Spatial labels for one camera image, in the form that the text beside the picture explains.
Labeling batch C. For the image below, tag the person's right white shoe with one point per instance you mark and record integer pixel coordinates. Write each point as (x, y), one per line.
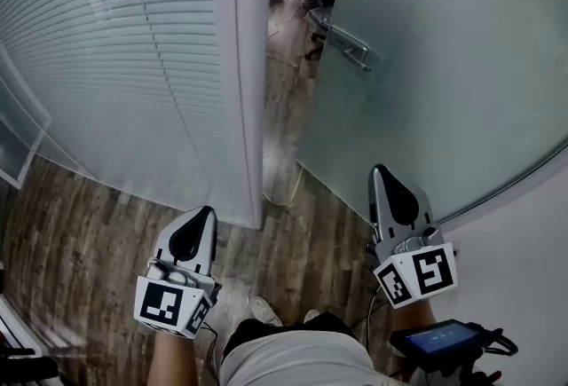
(311, 316)

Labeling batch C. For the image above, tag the black bar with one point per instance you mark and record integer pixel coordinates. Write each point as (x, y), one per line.
(26, 371)

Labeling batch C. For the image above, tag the person's white shoe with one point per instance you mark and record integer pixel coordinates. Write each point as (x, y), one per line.
(265, 311)
(311, 316)

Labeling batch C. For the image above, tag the person's white shirt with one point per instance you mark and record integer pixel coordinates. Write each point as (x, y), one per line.
(297, 360)

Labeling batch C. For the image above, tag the person's black shorts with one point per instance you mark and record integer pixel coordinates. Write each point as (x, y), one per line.
(266, 328)

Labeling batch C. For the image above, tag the person's right forearm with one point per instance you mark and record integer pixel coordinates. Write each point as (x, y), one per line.
(412, 317)

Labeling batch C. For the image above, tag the glass partition with blinds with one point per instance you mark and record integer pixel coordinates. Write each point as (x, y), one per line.
(111, 42)

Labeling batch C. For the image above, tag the person's left forearm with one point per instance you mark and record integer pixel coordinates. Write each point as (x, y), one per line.
(171, 362)

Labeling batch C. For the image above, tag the white shelf unit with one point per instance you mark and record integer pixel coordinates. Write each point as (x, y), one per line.
(18, 326)

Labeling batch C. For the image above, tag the black screen device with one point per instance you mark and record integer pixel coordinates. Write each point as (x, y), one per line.
(437, 340)

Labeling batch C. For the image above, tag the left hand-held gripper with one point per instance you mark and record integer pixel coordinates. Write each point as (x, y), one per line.
(160, 302)

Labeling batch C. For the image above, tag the person's left white shoe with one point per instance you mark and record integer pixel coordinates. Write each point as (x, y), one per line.
(265, 311)

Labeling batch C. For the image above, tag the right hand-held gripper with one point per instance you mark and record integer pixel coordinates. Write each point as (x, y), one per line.
(426, 273)

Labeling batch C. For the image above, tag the frosted glass door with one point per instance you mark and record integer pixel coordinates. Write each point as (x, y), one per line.
(444, 65)

